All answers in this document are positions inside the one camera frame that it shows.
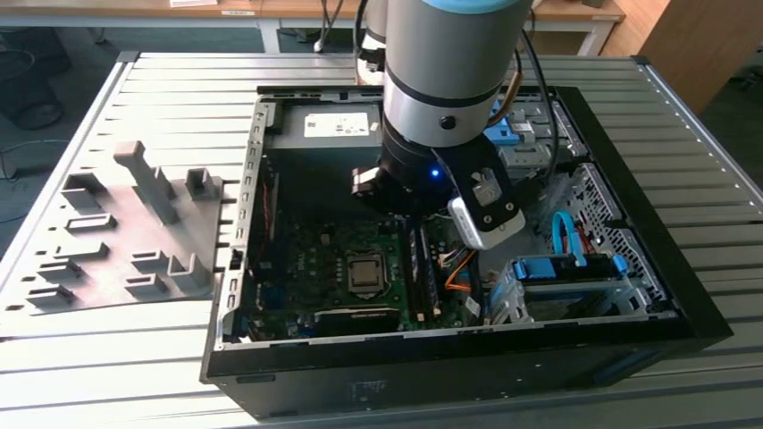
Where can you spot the grey parts rack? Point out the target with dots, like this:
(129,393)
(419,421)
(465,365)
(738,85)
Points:
(119,268)

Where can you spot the grey power supply unit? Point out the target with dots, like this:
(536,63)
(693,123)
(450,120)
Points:
(317,134)

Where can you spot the small dark wrist camera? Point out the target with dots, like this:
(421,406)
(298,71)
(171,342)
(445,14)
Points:
(363,181)

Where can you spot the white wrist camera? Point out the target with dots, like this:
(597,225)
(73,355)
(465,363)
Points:
(496,232)

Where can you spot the low silver drive cage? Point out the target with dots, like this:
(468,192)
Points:
(520,304)

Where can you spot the black camera bracket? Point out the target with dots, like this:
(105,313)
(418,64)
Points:
(477,170)

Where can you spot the large blue disk carrier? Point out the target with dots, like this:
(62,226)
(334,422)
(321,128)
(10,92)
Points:
(498,136)

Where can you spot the black wheeled object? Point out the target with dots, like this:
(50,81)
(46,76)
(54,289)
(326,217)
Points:
(37,89)

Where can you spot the black open PC case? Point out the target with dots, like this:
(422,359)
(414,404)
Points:
(477,366)

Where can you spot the green motherboard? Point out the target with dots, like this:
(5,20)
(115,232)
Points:
(310,254)

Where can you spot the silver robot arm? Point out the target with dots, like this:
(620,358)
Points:
(447,67)

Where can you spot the silver CPU in socket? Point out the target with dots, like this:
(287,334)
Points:
(365,272)

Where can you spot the small blue disk carrier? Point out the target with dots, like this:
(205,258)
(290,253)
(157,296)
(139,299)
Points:
(540,270)

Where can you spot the wooden cabinet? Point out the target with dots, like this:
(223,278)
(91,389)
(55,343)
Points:
(704,44)

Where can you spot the black graphics card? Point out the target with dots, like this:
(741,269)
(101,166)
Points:
(358,319)

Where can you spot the tall silver drive cage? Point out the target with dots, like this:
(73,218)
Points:
(525,158)

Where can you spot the wooden desk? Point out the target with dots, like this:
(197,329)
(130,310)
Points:
(566,11)

